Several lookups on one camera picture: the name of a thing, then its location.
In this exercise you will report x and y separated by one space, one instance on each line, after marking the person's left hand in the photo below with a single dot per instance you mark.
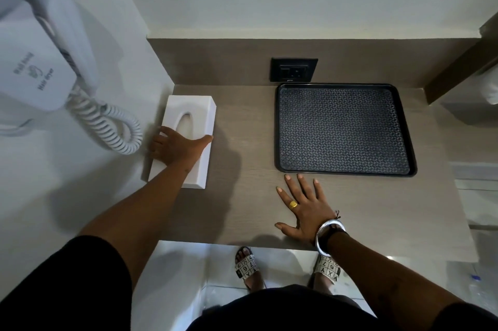
177 148

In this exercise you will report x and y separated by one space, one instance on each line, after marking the white tissue box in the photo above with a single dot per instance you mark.
194 116

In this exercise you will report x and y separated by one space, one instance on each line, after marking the white towel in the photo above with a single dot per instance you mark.
491 85

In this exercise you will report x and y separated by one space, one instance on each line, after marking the person's left thumb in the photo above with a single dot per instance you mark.
203 142

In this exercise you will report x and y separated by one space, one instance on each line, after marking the person's patterned sandal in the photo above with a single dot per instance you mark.
327 269
246 266

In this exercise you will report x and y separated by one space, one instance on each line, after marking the person's right middle finger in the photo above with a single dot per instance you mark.
293 190

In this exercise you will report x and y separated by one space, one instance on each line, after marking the person's right thumb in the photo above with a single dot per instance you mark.
284 228

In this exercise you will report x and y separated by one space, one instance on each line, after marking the person's right little finger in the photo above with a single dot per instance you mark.
319 192

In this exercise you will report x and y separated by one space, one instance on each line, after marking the white wall-mounted hair dryer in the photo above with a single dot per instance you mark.
42 50

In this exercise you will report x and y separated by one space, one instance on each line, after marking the brown wooden side panel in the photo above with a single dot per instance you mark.
455 70

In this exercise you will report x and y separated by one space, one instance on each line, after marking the person's left patterned sandal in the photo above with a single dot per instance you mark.
246 266

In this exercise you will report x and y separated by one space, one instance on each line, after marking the black textured tray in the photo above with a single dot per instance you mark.
342 130

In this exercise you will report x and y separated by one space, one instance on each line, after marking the silver bangle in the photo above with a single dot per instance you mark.
319 231

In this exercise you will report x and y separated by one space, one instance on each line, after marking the person's black garment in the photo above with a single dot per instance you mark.
70 288

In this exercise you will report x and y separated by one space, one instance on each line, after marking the black wall power outlet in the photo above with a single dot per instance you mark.
294 69

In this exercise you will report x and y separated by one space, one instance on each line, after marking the clear plastic bottle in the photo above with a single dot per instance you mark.
480 292

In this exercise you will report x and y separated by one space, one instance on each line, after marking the person's right hand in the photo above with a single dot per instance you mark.
309 216

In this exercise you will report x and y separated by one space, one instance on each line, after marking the person's right forearm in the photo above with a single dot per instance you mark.
381 284

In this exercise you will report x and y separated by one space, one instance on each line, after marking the person's right patterned sandal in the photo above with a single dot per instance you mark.
327 269

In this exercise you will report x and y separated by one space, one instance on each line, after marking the person's left forearm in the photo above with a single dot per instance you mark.
148 206

